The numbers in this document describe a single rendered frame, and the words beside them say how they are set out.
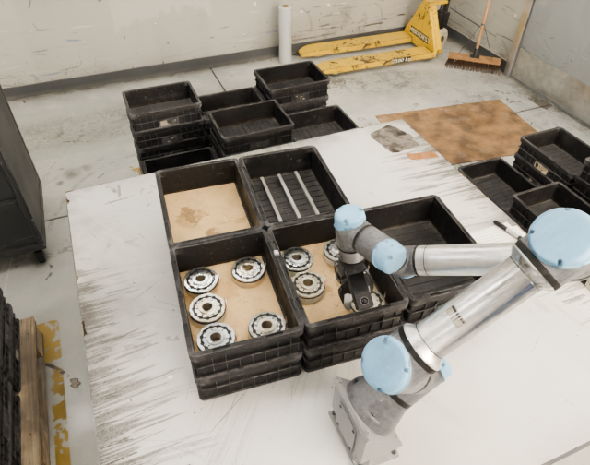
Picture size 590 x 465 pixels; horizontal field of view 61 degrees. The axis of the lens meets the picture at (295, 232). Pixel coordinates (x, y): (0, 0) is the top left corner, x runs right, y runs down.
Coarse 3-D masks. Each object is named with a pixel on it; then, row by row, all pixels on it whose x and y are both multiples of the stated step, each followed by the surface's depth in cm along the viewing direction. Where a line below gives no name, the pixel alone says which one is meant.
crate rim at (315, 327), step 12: (324, 216) 159; (276, 228) 155; (288, 276) 142; (396, 288) 138; (300, 300) 134; (408, 300) 135; (300, 312) 131; (360, 312) 131; (372, 312) 132; (384, 312) 133; (312, 324) 128; (324, 324) 128; (336, 324) 130
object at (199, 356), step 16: (208, 240) 151; (224, 240) 151; (272, 256) 146; (176, 272) 141; (176, 288) 136; (288, 288) 137; (272, 336) 125; (288, 336) 127; (192, 352) 122; (208, 352) 122; (224, 352) 123
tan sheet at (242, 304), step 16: (256, 256) 159; (224, 272) 154; (224, 288) 150; (240, 288) 150; (256, 288) 150; (272, 288) 150; (240, 304) 145; (256, 304) 145; (272, 304) 145; (224, 320) 141; (240, 320) 141; (192, 336) 137; (240, 336) 137
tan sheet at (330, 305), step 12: (312, 252) 161; (324, 264) 158; (324, 276) 154; (336, 288) 150; (324, 300) 147; (336, 300) 147; (312, 312) 144; (324, 312) 144; (336, 312) 144; (348, 312) 144
